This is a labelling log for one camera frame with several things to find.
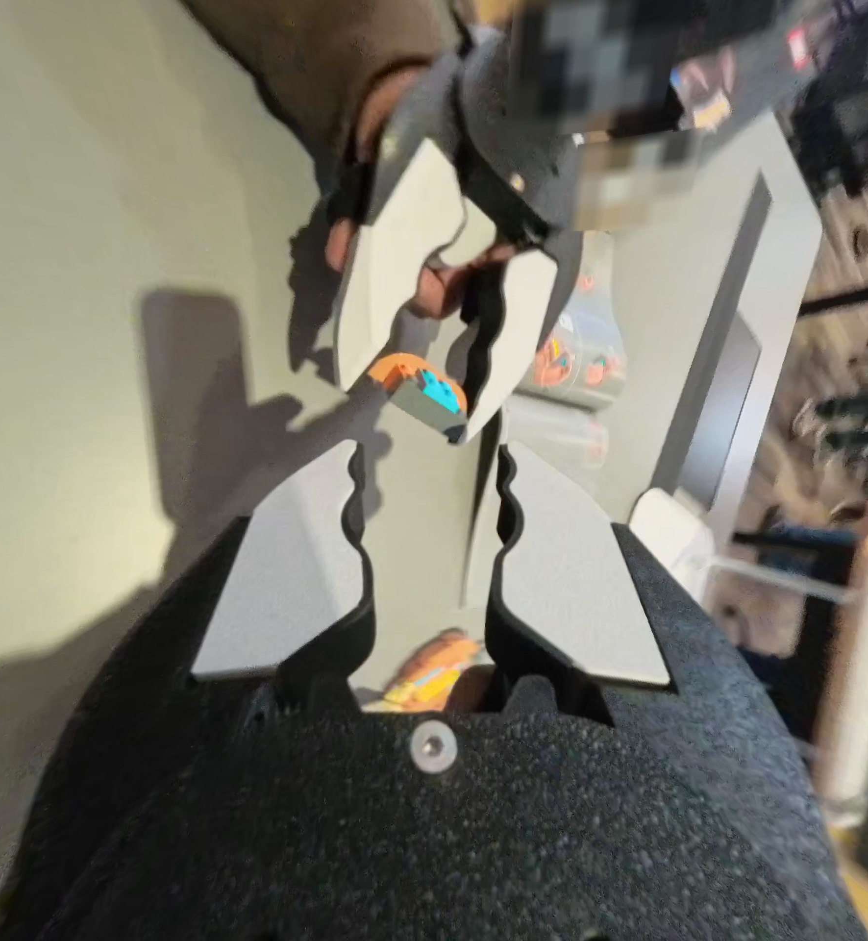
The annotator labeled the toy brick instruction booklet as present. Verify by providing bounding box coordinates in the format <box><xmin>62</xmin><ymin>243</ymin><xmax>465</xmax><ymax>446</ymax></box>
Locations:
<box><xmin>375</xmin><ymin>235</ymin><xmax>629</xmax><ymax>710</ymax></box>

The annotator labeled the grey desk panel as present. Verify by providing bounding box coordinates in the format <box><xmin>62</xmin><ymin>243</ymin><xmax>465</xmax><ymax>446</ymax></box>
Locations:
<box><xmin>650</xmin><ymin>173</ymin><xmax>774</xmax><ymax>517</ymax></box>

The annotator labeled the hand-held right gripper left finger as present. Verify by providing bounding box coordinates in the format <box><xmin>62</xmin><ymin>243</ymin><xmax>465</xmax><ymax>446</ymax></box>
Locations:
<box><xmin>191</xmin><ymin>440</ymin><xmax>377</xmax><ymax>695</ymax></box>

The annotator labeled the orange black teal brick assembly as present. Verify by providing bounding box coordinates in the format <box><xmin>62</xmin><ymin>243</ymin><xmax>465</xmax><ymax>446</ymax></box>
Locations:
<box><xmin>366</xmin><ymin>353</ymin><xmax>471</xmax><ymax>446</ymax></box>

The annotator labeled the person's left forearm brown sleeve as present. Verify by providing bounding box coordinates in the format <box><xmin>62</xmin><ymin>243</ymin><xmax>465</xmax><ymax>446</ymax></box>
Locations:
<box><xmin>180</xmin><ymin>0</ymin><xmax>471</xmax><ymax>192</ymax></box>

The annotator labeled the person's left hand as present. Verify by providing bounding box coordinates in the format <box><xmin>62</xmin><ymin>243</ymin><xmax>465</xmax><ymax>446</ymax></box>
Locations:
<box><xmin>325</xmin><ymin>66</ymin><xmax>514</xmax><ymax>322</ymax></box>

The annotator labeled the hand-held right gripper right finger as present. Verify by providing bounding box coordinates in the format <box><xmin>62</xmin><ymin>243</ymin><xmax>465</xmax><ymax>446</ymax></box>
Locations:
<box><xmin>484</xmin><ymin>440</ymin><xmax>673</xmax><ymax>695</ymax></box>

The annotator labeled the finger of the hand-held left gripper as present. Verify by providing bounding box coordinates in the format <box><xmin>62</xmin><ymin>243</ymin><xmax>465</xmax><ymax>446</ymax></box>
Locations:
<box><xmin>445</xmin><ymin>250</ymin><xmax>561</xmax><ymax>446</ymax></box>
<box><xmin>333</xmin><ymin>138</ymin><xmax>469</xmax><ymax>392</ymax></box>

